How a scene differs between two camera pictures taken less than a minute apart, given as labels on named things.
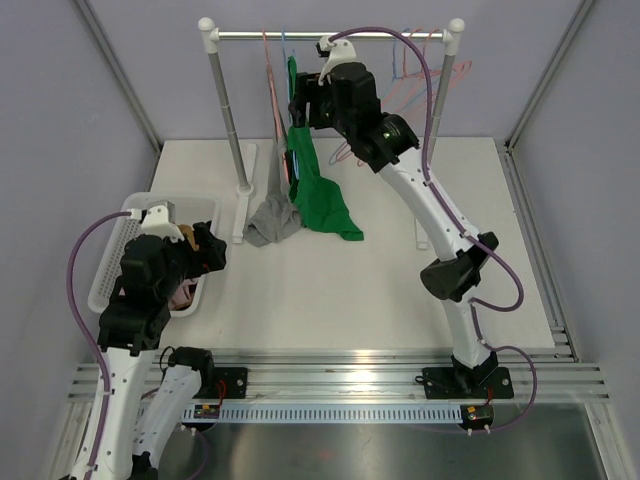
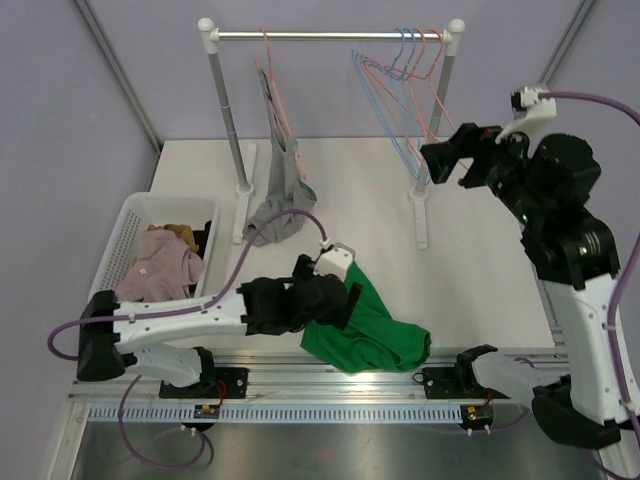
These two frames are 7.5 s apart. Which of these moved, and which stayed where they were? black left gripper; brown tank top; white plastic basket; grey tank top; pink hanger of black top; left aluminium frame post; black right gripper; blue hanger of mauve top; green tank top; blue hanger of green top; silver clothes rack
Moved: blue hanger of mauve top; blue hanger of green top; pink hanger of black top; black right gripper; black left gripper; green tank top
Stayed: left aluminium frame post; silver clothes rack; grey tank top; white plastic basket; brown tank top
